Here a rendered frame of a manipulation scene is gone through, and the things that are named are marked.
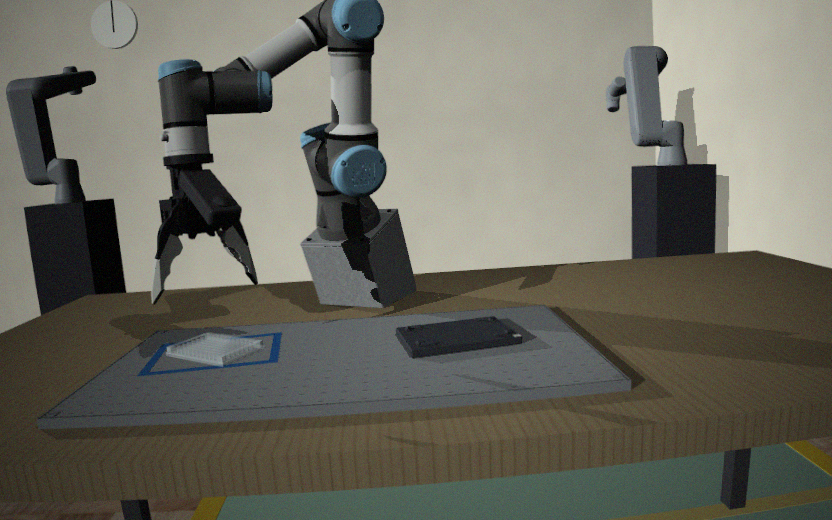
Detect blue tape outline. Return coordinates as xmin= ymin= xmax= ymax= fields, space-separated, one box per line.
xmin=137 ymin=333 xmax=282 ymax=376

